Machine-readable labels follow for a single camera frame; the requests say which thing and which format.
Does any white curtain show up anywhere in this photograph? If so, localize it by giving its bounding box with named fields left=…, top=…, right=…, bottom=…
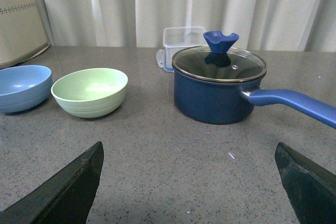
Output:
left=37, top=0, right=335, bottom=52

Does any green bowl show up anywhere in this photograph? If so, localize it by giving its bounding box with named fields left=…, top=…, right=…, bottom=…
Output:
left=51, top=68, right=128, bottom=118

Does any blue saucepan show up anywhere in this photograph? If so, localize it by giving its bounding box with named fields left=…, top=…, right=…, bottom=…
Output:
left=174, top=70, right=335, bottom=128

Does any glass lid with blue knob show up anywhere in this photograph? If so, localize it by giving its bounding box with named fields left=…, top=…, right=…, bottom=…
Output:
left=172, top=30, right=267, bottom=83

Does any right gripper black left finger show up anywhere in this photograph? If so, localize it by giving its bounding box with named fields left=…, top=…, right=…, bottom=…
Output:
left=1, top=141, right=104, bottom=223

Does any cream toaster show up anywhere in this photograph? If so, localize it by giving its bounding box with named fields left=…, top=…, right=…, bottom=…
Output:
left=1, top=0, right=50, bottom=69

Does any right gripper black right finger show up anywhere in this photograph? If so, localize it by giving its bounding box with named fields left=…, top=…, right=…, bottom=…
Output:
left=275, top=142, right=335, bottom=223

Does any blue bowl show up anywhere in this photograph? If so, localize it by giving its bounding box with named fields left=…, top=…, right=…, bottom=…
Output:
left=1, top=65, right=52, bottom=113

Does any clear plastic container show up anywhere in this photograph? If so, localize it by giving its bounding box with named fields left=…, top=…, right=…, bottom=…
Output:
left=156, top=26, right=207, bottom=72

